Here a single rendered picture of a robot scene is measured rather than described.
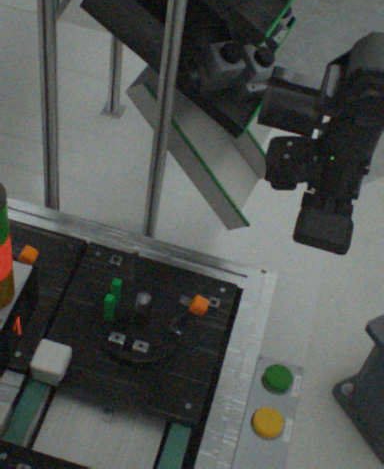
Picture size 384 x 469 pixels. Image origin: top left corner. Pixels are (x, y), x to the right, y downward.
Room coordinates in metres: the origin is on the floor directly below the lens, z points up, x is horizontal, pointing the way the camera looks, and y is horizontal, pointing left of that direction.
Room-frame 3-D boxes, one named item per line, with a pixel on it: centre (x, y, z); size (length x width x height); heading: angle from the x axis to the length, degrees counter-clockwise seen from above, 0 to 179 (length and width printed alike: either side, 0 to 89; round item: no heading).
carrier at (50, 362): (0.62, 0.04, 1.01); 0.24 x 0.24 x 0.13; 82
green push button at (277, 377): (0.58, -0.17, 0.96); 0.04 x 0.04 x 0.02
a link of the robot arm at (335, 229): (0.65, -0.16, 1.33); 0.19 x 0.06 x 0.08; 172
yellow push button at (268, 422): (0.51, -0.16, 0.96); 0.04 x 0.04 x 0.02
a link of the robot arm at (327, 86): (0.65, -0.12, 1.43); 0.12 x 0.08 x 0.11; 83
